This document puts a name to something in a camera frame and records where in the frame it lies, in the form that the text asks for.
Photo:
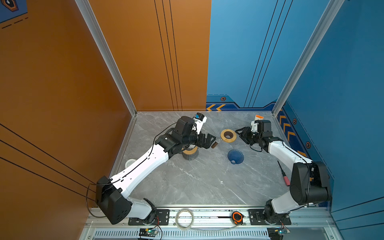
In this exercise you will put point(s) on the blue ribbed dripper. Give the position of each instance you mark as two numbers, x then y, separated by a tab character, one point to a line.
235	157

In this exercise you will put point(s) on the aluminium corner post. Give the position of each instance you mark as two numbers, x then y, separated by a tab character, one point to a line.
318	34
101	42

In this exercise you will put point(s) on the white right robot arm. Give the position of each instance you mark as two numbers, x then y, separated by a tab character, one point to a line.
309	184

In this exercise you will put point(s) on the green circuit board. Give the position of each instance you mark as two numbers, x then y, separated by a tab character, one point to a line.
276	234
148	233

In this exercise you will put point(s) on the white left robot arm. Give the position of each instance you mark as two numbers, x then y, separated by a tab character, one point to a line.
113	194

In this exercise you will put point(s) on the grey glass carafe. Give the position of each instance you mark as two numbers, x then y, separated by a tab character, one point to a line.
190	156

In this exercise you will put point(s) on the red handled screwdriver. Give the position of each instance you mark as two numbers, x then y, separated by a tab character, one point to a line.
285	177

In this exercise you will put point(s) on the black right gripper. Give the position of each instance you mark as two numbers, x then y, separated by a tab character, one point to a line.
244	133

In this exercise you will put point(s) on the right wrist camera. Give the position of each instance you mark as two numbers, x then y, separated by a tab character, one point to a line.
260	126

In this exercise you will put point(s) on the aluminium corner post right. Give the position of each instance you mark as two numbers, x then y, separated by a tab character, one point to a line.
318	34

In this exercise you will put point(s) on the orange black tape measure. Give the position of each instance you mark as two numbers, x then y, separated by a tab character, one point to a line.
237	218

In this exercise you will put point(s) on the aluminium corner post left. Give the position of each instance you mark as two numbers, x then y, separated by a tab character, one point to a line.
101	42

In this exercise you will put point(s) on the green circuit board right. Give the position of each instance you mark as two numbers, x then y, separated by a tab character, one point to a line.
276	234

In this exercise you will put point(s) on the green circuit board left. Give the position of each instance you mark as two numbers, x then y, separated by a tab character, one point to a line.
148	233

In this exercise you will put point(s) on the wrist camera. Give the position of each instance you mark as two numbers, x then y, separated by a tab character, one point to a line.
260	126
187	126

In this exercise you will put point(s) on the clear coiled tube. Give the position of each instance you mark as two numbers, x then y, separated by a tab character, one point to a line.
184	219

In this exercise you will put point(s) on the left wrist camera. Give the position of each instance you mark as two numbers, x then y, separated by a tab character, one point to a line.
187	126

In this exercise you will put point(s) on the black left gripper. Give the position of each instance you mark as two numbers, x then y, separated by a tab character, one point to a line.
207	141

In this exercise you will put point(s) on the coffee filter paper pack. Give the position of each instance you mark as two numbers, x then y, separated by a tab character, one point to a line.
258	118

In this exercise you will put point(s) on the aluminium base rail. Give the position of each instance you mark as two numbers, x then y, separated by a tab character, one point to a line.
214	223

